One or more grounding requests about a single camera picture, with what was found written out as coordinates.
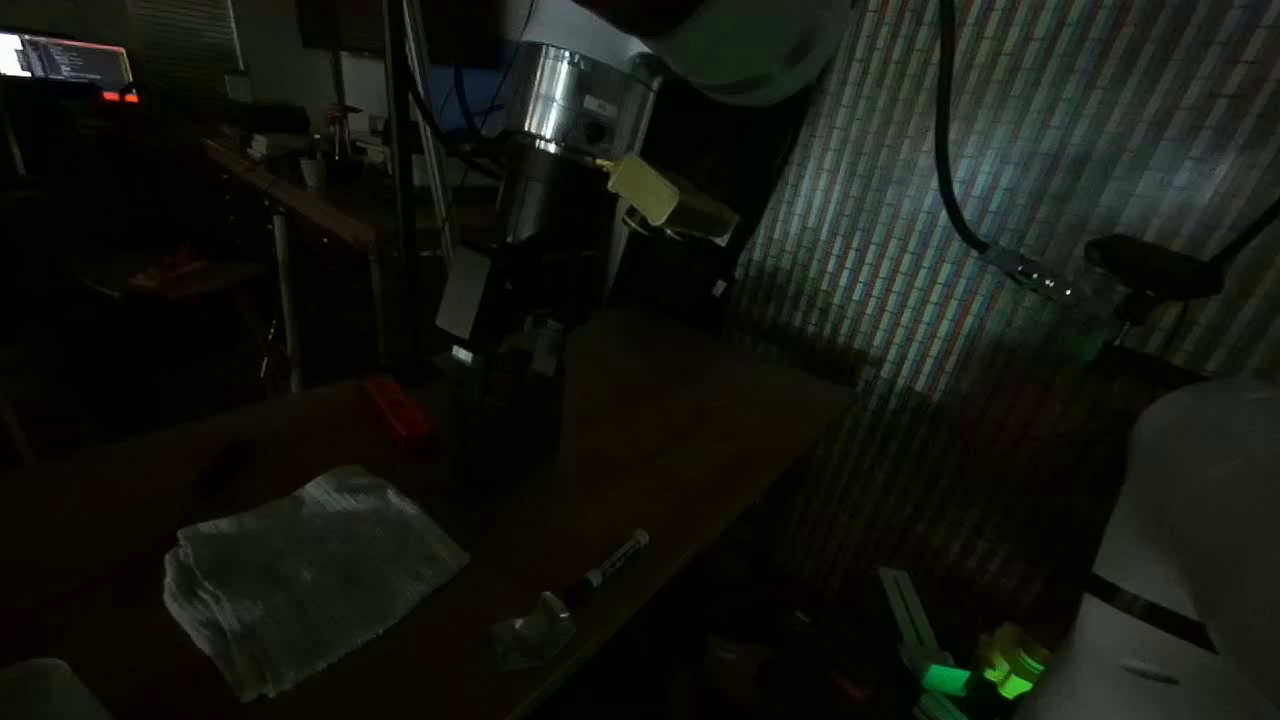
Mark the red block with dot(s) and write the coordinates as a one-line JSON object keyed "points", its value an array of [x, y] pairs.
{"points": [[399, 408]]}

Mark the dark cup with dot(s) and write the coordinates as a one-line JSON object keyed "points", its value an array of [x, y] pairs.
{"points": [[513, 422]]}

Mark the white cup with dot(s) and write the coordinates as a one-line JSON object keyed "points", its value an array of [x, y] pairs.
{"points": [[40, 690]]}

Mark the green plastic tool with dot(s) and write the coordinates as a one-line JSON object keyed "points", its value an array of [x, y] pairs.
{"points": [[984, 672]]}

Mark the yellowish wrist camera mount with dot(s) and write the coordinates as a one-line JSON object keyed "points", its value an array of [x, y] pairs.
{"points": [[644, 195]]}

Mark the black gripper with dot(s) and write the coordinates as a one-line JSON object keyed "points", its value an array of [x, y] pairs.
{"points": [[513, 300]]}

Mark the wooden background desk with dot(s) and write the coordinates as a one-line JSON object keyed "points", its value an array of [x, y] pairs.
{"points": [[286, 201]]}

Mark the black camera on stand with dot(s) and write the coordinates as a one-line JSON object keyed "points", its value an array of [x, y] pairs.
{"points": [[1149, 270]]}

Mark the lit computer monitor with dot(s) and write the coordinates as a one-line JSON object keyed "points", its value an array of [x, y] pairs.
{"points": [[65, 56]]}

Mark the silver tipped black pen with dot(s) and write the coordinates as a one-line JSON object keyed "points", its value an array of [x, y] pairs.
{"points": [[605, 566]]}

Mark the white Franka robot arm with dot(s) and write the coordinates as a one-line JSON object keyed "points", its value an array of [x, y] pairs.
{"points": [[747, 47]]}

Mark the crumpled clear plastic wrapper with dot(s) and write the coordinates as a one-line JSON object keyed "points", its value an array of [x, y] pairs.
{"points": [[531, 629]]}

